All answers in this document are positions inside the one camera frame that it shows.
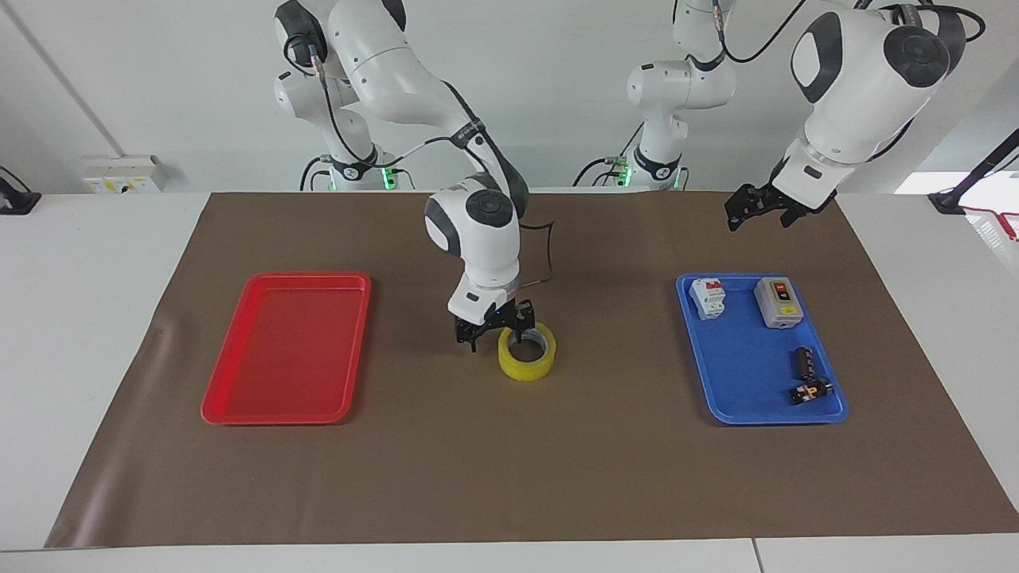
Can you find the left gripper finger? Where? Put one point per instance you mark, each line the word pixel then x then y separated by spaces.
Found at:
pixel 789 216
pixel 742 206

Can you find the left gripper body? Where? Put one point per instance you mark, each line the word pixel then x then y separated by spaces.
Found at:
pixel 778 199

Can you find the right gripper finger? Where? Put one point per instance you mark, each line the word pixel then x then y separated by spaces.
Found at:
pixel 525 320
pixel 467 341

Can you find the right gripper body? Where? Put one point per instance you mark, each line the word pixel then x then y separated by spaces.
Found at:
pixel 487 321

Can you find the yellow tape roll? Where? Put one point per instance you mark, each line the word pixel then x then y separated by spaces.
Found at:
pixel 527 360

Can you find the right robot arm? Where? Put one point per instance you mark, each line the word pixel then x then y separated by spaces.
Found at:
pixel 398 72

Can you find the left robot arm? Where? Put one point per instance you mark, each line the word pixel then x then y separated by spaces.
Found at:
pixel 856 87

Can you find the blue plastic tray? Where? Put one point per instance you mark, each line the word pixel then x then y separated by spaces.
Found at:
pixel 758 356

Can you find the black terminal block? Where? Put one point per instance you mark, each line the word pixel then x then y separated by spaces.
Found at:
pixel 802 362

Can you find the small black orange connector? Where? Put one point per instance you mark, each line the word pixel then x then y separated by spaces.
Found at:
pixel 810 391

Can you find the red plastic tray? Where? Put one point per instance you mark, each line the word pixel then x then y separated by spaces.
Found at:
pixel 288 347

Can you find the black stand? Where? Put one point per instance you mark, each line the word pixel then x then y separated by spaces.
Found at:
pixel 17 200
pixel 978 175

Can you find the grey switch box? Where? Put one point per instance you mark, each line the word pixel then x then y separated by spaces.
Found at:
pixel 777 302

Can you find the white circuit breaker red switch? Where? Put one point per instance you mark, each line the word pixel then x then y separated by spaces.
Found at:
pixel 708 298

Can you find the white wall socket box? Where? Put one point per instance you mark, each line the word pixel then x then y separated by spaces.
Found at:
pixel 123 174

